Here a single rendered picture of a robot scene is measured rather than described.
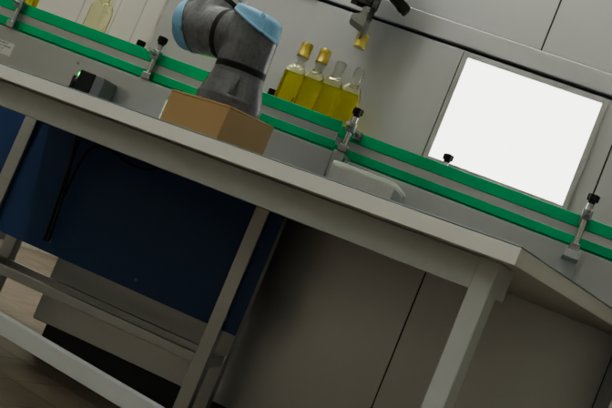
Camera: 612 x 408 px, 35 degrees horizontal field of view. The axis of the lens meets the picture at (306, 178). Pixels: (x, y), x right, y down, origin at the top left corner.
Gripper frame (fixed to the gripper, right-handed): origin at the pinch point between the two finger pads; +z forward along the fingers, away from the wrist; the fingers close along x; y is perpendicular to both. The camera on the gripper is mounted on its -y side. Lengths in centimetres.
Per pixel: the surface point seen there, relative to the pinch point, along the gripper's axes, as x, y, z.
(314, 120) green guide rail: 13.8, 3.6, 29.2
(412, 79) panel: -7.2, -18.0, 4.6
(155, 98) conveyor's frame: 4, 47, 39
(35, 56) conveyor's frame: -6, 85, 40
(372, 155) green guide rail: 8.4, -14.5, 31.4
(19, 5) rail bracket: -8, 96, 28
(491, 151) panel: -0.1, -46.0, 16.7
